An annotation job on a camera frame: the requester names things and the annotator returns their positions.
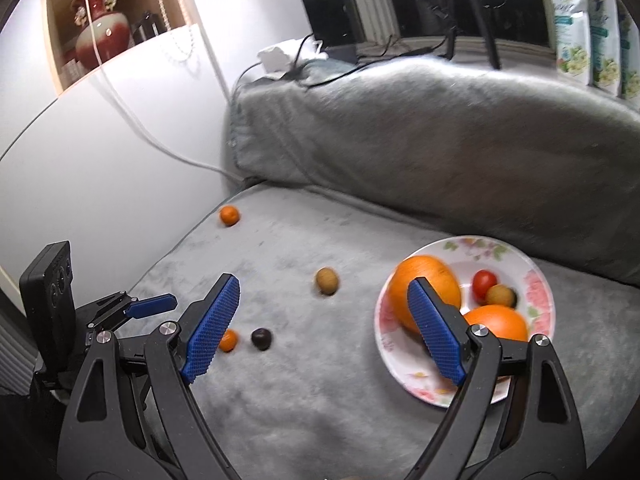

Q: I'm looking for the small kumquat orange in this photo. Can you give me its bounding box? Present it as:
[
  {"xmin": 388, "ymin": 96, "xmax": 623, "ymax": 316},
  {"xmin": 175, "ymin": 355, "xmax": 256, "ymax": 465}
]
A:
[{"xmin": 218, "ymin": 330, "xmax": 239, "ymax": 353}]

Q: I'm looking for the smooth large orange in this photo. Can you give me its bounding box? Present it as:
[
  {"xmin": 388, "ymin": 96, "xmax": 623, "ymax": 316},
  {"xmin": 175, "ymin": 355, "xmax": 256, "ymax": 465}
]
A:
[{"xmin": 464, "ymin": 304, "xmax": 528, "ymax": 341}]

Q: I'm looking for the dark plum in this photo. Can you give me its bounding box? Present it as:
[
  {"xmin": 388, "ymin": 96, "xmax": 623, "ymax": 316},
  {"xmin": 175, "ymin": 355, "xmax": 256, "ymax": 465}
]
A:
[{"xmin": 250, "ymin": 327, "xmax": 272, "ymax": 351}]

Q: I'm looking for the small mandarin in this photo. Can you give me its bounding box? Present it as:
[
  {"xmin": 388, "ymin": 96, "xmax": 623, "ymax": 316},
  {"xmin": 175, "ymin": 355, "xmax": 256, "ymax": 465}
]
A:
[{"xmin": 219, "ymin": 205, "xmax": 241, "ymax": 226}]

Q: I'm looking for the brown longan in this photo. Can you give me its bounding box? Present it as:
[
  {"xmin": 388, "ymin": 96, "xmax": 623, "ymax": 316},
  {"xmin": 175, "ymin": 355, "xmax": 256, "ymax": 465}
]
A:
[
  {"xmin": 314, "ymin": 266, "xmax": 340, "ymax": 296},
  {"xmin": 485, "ymin": 284, "xmax": 518, "ymax": 309}
]

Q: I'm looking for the red cherry tomato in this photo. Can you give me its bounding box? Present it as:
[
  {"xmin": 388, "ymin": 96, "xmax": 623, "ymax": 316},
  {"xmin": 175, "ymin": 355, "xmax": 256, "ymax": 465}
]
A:
[{"xmin": 472, "ymin": 270, "xmax": 498, "ymax": 304}]

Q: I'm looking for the rough large tangerine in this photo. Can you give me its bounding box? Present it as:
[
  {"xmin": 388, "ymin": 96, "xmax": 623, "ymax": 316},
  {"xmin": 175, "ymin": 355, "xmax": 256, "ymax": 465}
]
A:
[{"xmin": 387, "ymin": 254, "xmax": 463, "ymax": 336}]

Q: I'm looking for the floral white plate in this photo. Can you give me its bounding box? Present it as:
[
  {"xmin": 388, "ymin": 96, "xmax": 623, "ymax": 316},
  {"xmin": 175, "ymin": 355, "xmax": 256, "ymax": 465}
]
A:
[{"xmin": 374, "ymin": 236, "xmax": 555, "ymax": 408}]

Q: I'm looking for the red white vase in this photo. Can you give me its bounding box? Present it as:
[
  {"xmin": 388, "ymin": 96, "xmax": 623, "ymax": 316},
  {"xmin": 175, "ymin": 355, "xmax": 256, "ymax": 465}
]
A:
[{"xmin": 70, "ymin": 0, "xmax": 134, "ymax": 72}]

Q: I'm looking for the white power strip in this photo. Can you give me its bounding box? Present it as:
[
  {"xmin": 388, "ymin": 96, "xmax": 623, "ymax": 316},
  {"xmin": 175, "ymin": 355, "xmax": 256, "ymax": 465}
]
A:
[{"xmin": 257, "ymin": 35, "xmax": 322, "ymax": 73}]

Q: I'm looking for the black bottle on shelf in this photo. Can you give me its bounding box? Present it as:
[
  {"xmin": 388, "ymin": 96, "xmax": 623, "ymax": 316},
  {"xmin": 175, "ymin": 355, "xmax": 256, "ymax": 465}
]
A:
[{"xmin": 131, "ymin": 11, "xmax": 166, "ymax": 44}]

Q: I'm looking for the grey back cushion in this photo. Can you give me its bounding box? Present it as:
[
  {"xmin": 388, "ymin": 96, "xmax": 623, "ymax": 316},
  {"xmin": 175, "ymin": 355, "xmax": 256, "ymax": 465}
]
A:
[{"xmin": 229, "ymin": 58, "xmax": 639, "ymax": 285}]

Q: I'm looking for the refill pouch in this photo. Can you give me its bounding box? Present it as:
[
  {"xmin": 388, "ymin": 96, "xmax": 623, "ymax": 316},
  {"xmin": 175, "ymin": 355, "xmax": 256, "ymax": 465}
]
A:
[
  {"xmin": 617, "ymin": 0, "xmax": 640, "ymax": 108},
  {"xmin": 588, "ymin": 0, "xmax": 622, "ymax": 96},
  {"xmin": 551, "ymin": 0, "xmax": 591, "ymax": 86}
]

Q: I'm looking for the black tracking camera left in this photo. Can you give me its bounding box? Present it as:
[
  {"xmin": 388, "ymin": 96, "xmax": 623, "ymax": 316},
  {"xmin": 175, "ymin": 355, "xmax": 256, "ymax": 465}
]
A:
[{"xmin": 18, "ymin": 240, "xmax": 76, "ymax": 393}]

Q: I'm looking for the white cable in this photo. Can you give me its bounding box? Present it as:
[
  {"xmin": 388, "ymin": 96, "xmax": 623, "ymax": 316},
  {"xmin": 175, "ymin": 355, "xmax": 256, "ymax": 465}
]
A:
[{"xmin": 78, "ymin": 0, "xmax": 246, "ymax": 183}]

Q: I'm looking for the black cable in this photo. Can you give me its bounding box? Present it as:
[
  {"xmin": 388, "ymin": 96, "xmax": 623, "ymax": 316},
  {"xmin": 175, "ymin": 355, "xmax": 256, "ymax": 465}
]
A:
[{"xmin": 290, "ymin": 31, "xmax": 452, "ymax": 90}]

